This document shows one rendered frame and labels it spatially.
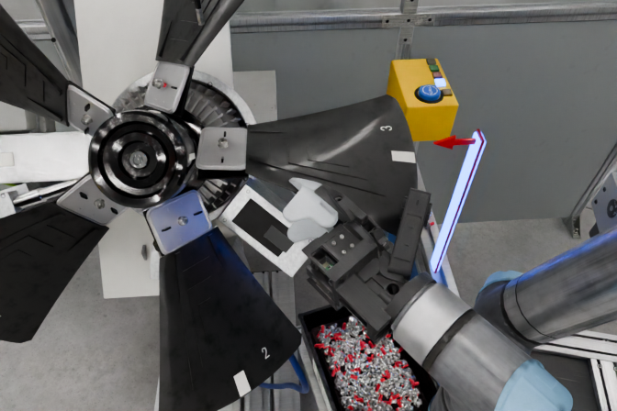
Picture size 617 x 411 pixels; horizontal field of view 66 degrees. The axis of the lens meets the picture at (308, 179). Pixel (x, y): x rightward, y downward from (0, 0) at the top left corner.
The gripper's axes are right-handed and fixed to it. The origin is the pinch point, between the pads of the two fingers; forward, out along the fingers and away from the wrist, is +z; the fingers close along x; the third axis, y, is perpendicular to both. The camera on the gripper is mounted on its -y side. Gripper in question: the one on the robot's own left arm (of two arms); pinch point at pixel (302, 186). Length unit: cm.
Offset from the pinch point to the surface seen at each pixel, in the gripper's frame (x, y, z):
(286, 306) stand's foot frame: 111, -10, 37
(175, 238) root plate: 5.6, 15.3, 9.1
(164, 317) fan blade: 9.7, 22.1, 2.7
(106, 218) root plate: 5.7, 20.8, 18.9
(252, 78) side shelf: 35, -30, 62
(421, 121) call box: 18.0, -34.7, 8.1
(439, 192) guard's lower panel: 101, -81, 28
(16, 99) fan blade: -7.2, 21.2, 34.1
